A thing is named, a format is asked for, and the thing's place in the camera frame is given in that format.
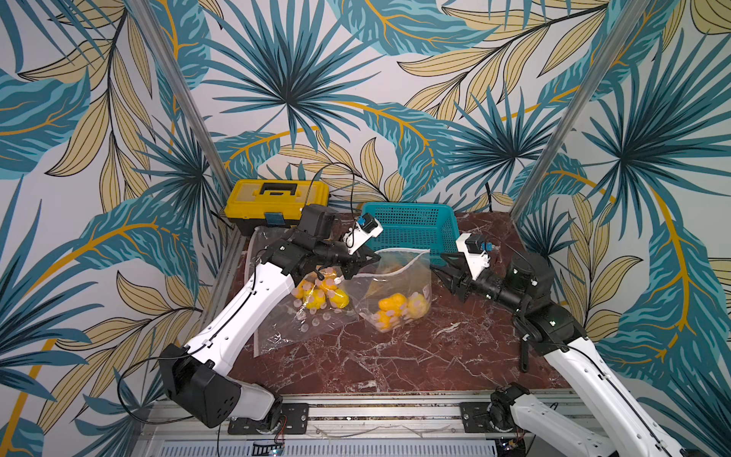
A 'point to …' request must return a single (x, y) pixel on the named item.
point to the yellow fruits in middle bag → (412, 307)
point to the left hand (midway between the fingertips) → (374, 260)
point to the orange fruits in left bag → (320, 292)
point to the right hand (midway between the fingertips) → (439, 259)
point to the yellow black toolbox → (269, 203)
